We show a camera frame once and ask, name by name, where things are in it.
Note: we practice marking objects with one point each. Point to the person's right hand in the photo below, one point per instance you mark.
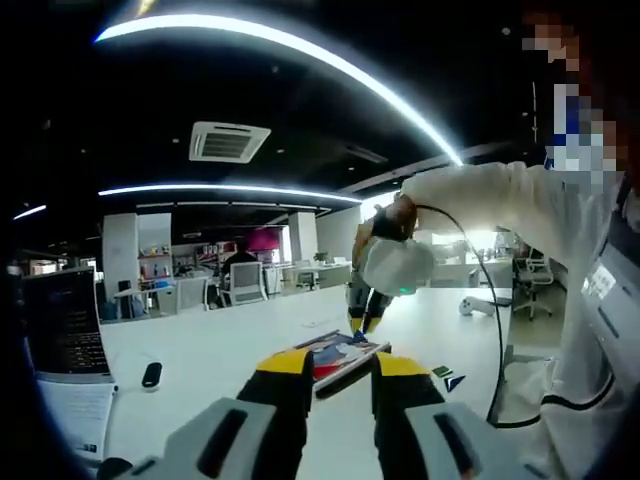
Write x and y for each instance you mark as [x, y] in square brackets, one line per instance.
[395, 220]

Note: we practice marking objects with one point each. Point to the white hand-held device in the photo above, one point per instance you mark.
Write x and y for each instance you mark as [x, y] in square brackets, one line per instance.
[475, 306]

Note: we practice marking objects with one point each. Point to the pink display screen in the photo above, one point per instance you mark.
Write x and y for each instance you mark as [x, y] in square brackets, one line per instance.
[265, 239]

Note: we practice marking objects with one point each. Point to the blue triangle tangram piece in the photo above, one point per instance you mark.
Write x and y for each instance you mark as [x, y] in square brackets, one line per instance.
[452, 382]

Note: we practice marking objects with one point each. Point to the white paper sheet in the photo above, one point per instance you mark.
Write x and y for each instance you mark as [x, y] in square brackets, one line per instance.
[75, 415]

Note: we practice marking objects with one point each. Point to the short ceiling light strip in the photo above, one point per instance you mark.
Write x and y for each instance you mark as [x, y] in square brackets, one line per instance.
[30, 212]

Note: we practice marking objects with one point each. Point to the green tangram piece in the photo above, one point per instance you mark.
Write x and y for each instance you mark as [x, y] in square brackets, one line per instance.
[442, 371]

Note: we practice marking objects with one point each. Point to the person's white jacket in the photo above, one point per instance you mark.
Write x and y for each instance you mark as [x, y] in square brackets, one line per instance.
[590, 400]

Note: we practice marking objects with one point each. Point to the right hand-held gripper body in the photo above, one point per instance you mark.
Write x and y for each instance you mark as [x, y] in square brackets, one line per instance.
[397, 265]

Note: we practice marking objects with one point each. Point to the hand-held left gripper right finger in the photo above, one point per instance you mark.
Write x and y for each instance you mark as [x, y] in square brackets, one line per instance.
[425, 435]

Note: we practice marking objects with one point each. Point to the silver laptop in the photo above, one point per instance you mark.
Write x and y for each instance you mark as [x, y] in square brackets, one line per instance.
[65, 325]

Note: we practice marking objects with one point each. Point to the small blue tangram piece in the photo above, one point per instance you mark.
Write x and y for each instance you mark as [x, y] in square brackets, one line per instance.
[359, 340]

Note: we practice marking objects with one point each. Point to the shelf with colourful items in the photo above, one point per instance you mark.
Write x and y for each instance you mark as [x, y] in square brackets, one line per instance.
[155, 267]

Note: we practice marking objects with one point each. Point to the white mesh office chair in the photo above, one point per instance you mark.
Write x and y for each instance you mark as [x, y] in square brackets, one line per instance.
[246, 282]

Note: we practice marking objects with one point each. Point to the ceiling air conditioner unit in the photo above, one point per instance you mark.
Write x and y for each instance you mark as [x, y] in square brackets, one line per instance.
[227, 142]

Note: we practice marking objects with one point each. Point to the long curved ceiling light strip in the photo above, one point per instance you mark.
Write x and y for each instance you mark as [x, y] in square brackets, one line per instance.
[300, 45]

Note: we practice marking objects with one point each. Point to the flat black handset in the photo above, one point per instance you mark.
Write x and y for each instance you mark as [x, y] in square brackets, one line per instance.
[152, 375]

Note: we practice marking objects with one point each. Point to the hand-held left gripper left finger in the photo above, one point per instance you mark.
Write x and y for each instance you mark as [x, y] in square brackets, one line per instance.
[225, 435]

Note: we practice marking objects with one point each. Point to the grey office chair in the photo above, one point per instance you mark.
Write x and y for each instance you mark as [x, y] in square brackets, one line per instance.
[532, 280]

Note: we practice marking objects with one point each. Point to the straight ceiling light strip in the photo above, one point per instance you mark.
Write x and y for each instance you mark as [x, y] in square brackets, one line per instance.
[225, 190]

